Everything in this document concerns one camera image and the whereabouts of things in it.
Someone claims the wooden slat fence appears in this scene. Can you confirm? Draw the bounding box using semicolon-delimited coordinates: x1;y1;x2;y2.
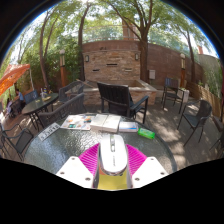
186;81;223;118

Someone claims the white label strip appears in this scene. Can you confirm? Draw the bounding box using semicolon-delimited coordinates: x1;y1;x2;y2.
37;122;62;142

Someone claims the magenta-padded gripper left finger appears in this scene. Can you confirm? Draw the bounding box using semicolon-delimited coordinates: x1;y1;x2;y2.
55;143;101;190

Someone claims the black mesh metal chair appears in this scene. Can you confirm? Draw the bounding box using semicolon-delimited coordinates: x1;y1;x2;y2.
211;128;224;151
176;99;213;147

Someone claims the low stone basin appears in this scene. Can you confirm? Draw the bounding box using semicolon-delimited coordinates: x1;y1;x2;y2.
77;78;158;107

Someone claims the dark slatted metal chair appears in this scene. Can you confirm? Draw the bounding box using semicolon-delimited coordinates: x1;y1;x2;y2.
162;77;185;114

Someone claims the person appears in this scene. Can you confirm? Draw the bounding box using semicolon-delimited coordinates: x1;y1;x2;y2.
13;88;25;105

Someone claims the colourful printed magazine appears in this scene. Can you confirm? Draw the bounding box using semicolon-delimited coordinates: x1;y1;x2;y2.
60;114;97;131

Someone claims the black wire metal chair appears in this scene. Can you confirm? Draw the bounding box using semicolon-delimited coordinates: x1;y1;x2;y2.
0;123;34;162

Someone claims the green tissue pack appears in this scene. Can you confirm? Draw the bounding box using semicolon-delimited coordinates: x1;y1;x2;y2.
137;127;156;140

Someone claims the black wooden slat chair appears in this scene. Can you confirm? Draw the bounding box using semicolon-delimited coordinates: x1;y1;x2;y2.
96;81;150;125

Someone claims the white sign board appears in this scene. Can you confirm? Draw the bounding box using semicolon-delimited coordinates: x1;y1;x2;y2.
181;88;190;104

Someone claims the small white book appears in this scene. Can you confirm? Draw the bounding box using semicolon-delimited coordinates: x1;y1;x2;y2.
118;121;139;133

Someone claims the wooden lamp post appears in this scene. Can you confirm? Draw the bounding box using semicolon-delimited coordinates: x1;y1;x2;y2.
179;53;187;88
59;49;67;88

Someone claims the orange patio umbrella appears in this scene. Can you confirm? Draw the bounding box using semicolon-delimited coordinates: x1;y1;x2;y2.
0;63;32;98

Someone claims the dark wicker chair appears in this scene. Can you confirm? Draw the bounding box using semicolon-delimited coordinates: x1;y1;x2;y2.
58;80;86;104
37;92;86;129

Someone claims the round dark patio table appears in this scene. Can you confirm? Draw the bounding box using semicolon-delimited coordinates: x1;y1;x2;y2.
21;92;60;131

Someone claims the white computer mouse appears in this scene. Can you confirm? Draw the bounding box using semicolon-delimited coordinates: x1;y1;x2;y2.
98;133;129;177

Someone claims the blue patio chair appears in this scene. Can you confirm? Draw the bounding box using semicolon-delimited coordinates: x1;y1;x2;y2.
23;89;39;104

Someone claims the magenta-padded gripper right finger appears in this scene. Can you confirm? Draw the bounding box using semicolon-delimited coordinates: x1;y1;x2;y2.
125;143;170;190

